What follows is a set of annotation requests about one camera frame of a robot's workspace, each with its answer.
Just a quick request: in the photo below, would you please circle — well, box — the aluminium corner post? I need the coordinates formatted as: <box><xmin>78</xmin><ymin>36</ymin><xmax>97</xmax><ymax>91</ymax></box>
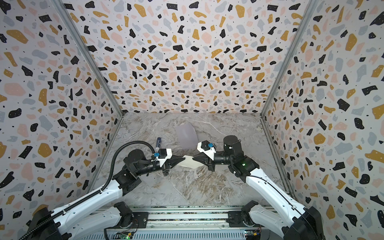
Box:
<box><xmin>51</xmin><ymin>1</ymin><xmax>124</xmax><ymax>118</ymax></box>
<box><xmin>261</xmin><ymin>0</ymin><xmax>319</xmax><ymax>119</ymax></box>

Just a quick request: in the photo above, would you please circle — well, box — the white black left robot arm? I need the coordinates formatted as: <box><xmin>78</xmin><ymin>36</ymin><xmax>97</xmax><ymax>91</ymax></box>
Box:
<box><xmin>21</xmin><ymin>149</ymin><xmax>187</xmax><ymax>240</ymax></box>

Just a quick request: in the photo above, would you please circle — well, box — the right aluminium corner post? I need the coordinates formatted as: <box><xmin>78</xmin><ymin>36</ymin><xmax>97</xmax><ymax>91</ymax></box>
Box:
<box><xmin>261</xmin><ymin>0</ymin><xmax>319</xmax><ymax>119</ymax></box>

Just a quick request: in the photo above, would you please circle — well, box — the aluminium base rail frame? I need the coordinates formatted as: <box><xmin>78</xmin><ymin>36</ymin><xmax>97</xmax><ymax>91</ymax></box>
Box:
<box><xmin>59</xmin><ymin>205</ymin><xmax>319</xmax><ymax>240</ymax></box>

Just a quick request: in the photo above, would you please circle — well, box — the black corrugated cable conduit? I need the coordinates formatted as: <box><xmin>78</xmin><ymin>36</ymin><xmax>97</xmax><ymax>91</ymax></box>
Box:
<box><xmin>17</xmin><ymin>140</ymin><xmax>156</xmax><ymax>240</ymax></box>

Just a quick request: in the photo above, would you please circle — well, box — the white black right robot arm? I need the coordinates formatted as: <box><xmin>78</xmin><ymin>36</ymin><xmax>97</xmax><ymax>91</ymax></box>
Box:
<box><xmin>193</xmin><ymin>135</ymin><xmax>325</xmax><ymax>240</ymax></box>

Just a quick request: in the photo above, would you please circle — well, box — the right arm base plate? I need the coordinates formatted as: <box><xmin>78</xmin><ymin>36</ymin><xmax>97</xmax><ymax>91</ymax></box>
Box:
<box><xmin>226</xmin><ymin>211</ymin><xmax>260</xmax><ymax>228</ymax></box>

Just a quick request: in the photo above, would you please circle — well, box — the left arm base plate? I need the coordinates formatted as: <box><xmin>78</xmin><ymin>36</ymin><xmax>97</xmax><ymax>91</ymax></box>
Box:
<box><xmin>118</xmin><ymin>212</ymin><xmax>149</xmax><ymax>229</ymax></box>

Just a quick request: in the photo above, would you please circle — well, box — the beige lined letter paper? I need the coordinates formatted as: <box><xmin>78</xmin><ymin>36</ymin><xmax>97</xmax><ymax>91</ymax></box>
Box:
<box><xmin>178</xmin><ymin>155</ymin><xmax>204</xmax><ymax>169</ymax></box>

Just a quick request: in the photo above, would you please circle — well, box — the blue glue stick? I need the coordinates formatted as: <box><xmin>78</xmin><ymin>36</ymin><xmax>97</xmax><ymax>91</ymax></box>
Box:
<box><xmin>155</xmin><ymin>137</ymin><xmax>162</xmax><ymax>153</ymax></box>

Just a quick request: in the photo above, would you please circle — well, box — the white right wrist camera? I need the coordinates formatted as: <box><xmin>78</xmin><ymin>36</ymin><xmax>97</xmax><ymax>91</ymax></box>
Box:
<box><xmin>197</xmin><ymin>141</ymin><xmax>216</xmax><ymax>161</ymax></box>

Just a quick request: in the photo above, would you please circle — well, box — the left aluminium corner post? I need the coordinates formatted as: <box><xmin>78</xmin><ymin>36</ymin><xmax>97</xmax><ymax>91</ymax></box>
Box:
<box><xmin>51</xmin><ymin>1</ymin><xmax>124</xmax><ymax>118</ymax></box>

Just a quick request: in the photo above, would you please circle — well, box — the lavender envelope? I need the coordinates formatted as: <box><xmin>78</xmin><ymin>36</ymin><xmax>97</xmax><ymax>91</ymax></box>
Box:
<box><xmin>175</xmin><ymin>123</ymin><xmax>199</xmax><ymax>150</ymax></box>

